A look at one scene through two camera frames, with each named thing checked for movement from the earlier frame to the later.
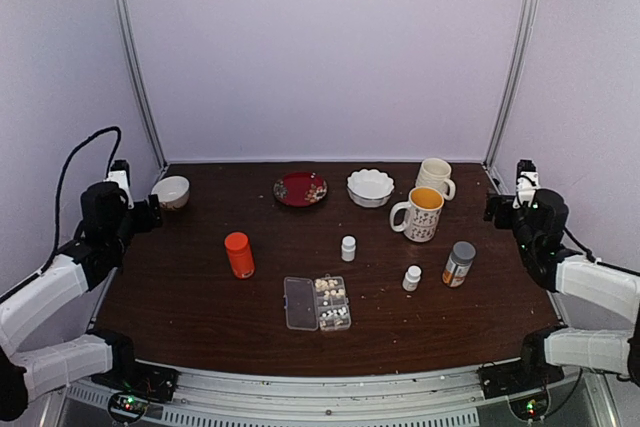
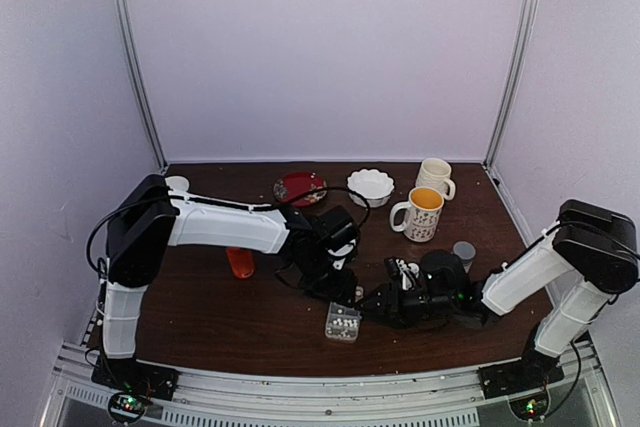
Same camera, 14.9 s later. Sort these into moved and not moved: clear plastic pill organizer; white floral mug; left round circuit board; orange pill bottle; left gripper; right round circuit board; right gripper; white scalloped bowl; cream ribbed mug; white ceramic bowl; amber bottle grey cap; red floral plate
Moved: left gripper; clear plastic pill organizer; right gripper
Not moved: white ceramic bowl; amber bottle grey cap; left round circuit board; red floral plate; white floral mug; orange pill bottle; cream ribbed mug; right round circuit board; white scalloped bowl
